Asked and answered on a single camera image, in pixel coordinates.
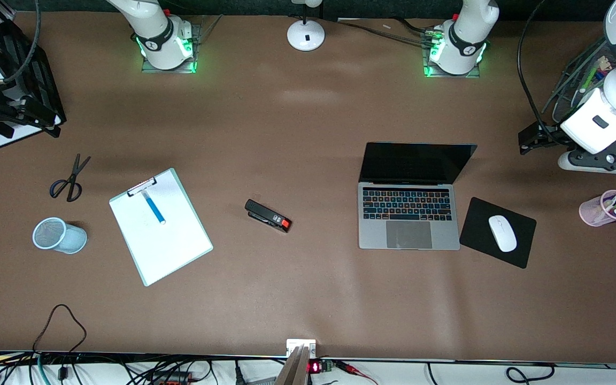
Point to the blue marker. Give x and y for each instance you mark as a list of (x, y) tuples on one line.
[(154, 207)]

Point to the pink mesh pen cup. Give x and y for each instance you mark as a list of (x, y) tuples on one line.
[(592, 211)]

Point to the white computer mouse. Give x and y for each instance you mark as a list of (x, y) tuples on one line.
[(502, 233)]

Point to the black scissors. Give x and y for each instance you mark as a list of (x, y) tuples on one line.
[(72, 179)]

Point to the white round-base stand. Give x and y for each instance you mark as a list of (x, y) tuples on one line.
[(306, 35)]

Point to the light green clipboard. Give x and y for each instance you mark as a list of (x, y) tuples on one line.
[(139, 270)]

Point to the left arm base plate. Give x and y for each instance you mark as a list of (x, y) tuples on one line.
[(449, 75)]

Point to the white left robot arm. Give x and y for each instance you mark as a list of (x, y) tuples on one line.
[(463, 37)]

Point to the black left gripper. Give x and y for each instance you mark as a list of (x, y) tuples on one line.
[(549, 133)]

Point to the black stapler with red end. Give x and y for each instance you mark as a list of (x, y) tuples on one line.
[(265, 214)]

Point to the blue mesh pen cup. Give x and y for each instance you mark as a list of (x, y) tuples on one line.
[(70, 239)]

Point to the black mouse pad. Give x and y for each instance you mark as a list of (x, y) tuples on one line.
[(479, 230)]

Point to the silver laptop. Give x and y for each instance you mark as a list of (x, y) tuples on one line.
[(408, 214)]

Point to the white paper sheet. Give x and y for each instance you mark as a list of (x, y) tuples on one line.
[(6, 140)]

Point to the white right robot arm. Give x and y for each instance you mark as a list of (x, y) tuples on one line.
[(164, 38)]

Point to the white clipboard paper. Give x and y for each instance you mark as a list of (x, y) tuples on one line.
[(171, 243)]

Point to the black stacked paper tray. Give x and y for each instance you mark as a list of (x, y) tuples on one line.
[(40, 80)]

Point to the red display circuit board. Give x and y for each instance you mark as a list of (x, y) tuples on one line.
[(320, 367)]

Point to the green pen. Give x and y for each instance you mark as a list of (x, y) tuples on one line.
[(589, 79)]

